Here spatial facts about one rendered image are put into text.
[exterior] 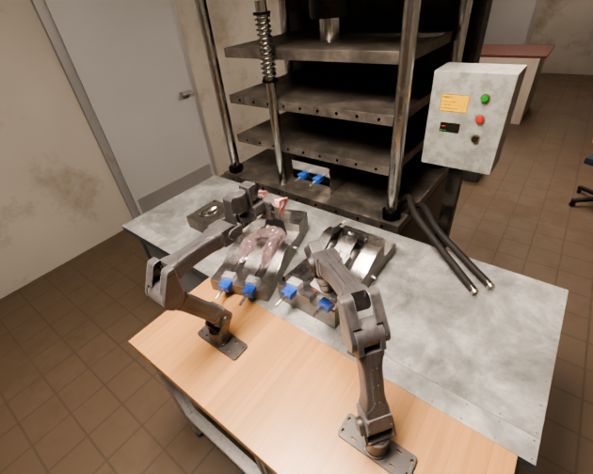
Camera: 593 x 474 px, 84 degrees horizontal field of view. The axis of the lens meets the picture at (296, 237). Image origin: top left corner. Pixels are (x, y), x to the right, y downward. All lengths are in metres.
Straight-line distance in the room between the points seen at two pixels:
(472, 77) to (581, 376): 1.68
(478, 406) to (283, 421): 0.55
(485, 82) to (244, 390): 1.40
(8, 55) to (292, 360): 2.81
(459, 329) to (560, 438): 1.00
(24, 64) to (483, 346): 3.24
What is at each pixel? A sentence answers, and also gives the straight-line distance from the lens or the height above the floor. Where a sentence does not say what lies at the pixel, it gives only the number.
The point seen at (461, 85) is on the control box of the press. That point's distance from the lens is 1.58.
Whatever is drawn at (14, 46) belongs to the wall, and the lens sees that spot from 3.26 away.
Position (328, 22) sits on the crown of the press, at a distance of 2.04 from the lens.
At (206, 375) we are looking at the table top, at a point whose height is 0.80.
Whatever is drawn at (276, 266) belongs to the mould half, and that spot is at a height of 0.87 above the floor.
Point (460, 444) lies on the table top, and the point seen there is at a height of 0.80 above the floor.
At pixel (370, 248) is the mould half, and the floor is 0.93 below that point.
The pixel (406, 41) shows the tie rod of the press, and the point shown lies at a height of 1.59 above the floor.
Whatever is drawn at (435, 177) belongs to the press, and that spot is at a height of 0.79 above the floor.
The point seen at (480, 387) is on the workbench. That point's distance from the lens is 1.20.
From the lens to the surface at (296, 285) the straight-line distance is 1.23.
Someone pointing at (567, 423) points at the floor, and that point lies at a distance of 2.25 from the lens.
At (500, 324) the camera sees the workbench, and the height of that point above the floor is 0.80.
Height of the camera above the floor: 1.79
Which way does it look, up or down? 37 degrees down
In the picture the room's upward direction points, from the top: 6 degrees counter-clockwise
